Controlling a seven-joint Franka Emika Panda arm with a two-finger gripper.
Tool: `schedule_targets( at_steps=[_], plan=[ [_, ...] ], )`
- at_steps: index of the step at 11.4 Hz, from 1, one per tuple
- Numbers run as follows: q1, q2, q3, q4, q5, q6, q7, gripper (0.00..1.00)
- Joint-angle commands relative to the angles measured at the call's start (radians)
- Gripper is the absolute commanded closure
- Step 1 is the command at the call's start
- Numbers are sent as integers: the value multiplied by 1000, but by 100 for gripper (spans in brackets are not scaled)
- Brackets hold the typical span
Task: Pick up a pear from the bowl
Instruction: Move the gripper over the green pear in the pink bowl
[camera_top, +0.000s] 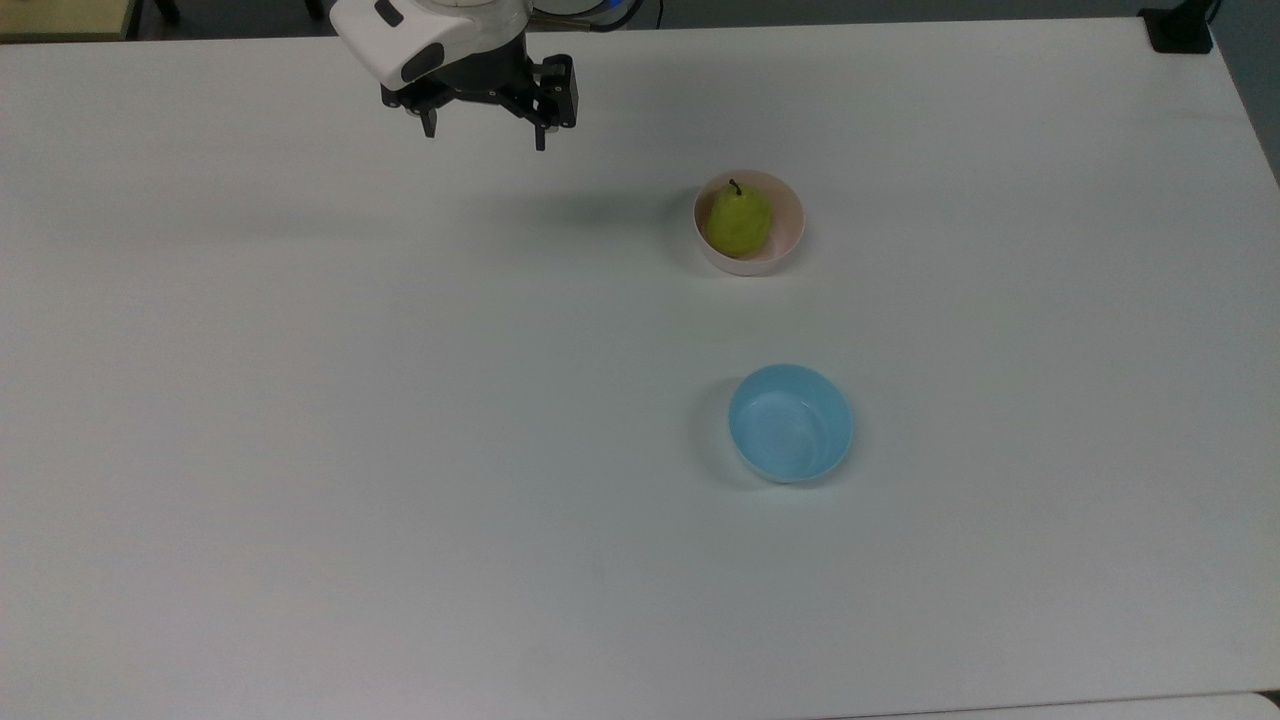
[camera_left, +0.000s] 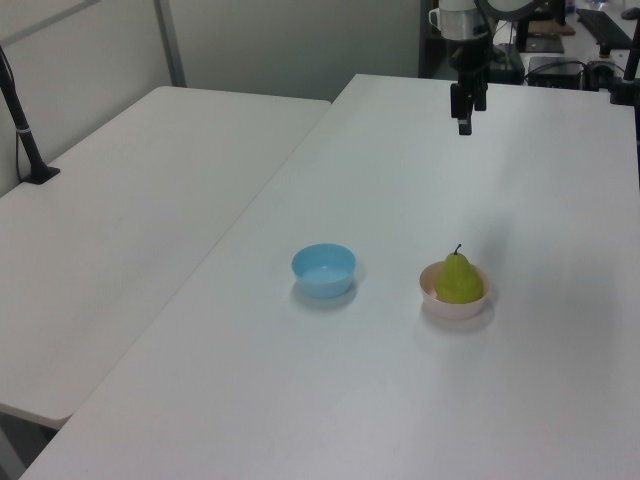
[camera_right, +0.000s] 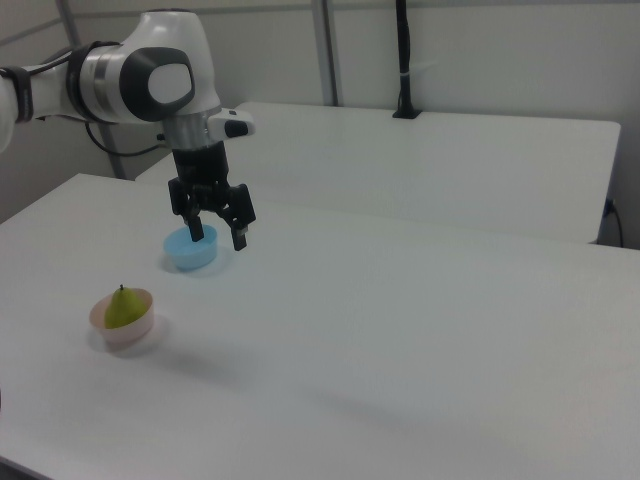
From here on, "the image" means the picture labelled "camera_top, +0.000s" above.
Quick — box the pink bowl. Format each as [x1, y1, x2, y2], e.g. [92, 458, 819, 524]
[693, 170, 806, 278]

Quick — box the wooden furniture piece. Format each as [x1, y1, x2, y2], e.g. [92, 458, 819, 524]
[0, 0, 146, 43]

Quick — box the black cable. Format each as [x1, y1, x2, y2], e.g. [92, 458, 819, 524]
[528, 0, 665, 35]

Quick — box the green pear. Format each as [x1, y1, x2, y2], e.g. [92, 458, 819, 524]
[708, 179, 774, 257]

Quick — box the black clamp mount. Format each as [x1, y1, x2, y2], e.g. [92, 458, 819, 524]
[1139, 0, 1223, 55]

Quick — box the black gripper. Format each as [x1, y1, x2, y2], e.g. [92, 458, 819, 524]
[380, 35, 579, 152]

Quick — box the light blue bowl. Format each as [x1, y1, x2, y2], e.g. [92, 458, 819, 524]
[727, 363, 854, 485]

